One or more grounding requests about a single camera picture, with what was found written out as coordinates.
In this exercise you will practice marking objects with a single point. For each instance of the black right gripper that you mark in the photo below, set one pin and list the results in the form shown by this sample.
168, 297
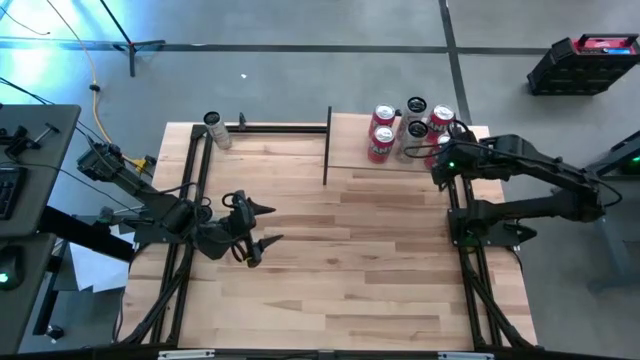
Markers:
457, 160

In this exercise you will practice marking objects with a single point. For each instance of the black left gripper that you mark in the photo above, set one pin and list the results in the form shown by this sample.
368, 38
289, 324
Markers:
240, 220

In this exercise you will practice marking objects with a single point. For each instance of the white Celsius drink can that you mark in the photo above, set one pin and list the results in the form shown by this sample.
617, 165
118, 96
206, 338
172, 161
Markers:
407, 150
220, 137
416, 105

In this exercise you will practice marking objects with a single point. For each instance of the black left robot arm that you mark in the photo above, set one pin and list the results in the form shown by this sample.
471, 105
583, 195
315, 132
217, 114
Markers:
170, 215

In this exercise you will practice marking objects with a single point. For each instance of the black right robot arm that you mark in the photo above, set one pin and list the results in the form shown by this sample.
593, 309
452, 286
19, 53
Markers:
540, 205

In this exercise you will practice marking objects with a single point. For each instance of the black and red tool case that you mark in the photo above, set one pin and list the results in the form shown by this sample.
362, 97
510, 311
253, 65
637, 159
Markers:
570, 75

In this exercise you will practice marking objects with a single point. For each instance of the white paper sheets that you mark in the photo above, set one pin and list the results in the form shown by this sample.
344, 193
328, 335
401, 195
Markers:
95, 270

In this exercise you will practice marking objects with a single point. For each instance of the grey metal stand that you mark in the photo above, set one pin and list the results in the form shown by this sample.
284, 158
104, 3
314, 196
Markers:
615, 240

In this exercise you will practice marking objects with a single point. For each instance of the black support beam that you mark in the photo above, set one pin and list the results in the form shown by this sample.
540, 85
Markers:
85, 239

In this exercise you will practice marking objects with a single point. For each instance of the black tripod stand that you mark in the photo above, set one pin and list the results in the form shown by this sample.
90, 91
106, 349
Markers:
131, 55

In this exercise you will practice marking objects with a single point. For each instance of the grey desk top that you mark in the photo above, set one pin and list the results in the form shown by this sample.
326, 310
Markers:
30, 300
50, 175

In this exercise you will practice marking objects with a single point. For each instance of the black computer mouse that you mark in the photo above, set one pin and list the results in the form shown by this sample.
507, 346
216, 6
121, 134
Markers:
12, 267

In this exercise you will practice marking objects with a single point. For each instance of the black keyboard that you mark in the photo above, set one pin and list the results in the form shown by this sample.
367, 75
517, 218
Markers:
10, 192

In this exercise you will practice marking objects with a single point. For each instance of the black desk clamp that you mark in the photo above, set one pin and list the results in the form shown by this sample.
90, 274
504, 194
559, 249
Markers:
20, 142

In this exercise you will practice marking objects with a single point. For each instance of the black aluminium rig frame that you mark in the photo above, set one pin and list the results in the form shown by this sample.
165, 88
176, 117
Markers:
280, 129

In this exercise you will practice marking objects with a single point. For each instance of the wooden shelf with black frame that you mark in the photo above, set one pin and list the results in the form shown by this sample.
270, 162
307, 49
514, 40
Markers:
350, 145

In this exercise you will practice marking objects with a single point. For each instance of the silver bracket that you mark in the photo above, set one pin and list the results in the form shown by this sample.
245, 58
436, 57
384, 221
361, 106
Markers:
185, 354
465, 355

